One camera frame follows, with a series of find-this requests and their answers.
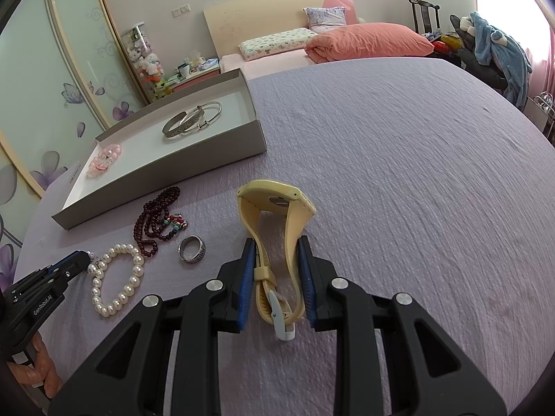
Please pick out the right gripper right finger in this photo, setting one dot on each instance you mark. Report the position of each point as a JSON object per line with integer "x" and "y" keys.
{"x": 427, "y": 373}

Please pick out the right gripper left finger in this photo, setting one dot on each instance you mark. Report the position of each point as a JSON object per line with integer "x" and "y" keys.
{"x": 127, "y": 373}

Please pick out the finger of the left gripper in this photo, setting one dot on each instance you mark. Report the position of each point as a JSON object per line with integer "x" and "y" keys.
{"x": 71, "y": 264}

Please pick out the grey cuff bangle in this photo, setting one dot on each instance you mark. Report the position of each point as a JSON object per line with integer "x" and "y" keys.
{"x": 172, "y": 127}

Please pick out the thin silver bangle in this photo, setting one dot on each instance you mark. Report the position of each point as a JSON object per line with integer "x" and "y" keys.
{"x": 208, "y": 112}

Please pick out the yellow wrist watch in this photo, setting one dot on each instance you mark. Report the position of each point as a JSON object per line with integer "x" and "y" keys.
{"x": 275, "y": 215}

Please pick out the left hand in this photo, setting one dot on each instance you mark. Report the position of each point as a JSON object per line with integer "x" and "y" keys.
{"x": 43, "y": 370}

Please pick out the sliding wardrobe with flowers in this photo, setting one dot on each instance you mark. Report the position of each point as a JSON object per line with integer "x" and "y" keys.
{"x": 64, "y": 80}

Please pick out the purple bedspread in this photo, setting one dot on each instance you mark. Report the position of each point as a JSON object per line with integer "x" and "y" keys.
{"x": 425, "y": 181}

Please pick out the grey cardboard tray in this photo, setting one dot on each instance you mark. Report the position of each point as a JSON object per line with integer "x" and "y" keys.
{"x": 133, "y": 158}

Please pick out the clear tube of plush toys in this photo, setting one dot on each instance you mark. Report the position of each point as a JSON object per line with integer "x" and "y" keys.
{"x": 145, "y": 61}

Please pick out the white mug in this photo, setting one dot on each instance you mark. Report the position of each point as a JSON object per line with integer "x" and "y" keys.
{"x": 184, "y": 70}

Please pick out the pink nightstand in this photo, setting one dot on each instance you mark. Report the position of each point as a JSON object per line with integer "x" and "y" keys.
{"x": 210, "y": 68}

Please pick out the cream headboard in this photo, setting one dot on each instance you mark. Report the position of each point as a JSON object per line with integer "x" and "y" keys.
{"x": 236, "y": 21}

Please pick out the floral white pillow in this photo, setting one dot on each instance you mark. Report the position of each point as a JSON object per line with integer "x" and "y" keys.
{"x": 276, "y": 43}

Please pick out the blue garment pile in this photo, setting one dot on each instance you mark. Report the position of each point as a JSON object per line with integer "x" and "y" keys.
{"x": 493, "y": 57}

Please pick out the orange pillow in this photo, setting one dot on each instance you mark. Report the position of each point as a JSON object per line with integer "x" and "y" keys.
{"x": 367, "y": 41}

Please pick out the lilac patterned small pillow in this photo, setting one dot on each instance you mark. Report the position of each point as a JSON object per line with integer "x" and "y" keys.
{"x": 325, "y": 18}

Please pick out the dark wooden chair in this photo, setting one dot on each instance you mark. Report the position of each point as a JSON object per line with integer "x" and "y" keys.
{"x": 425, "y": 16}

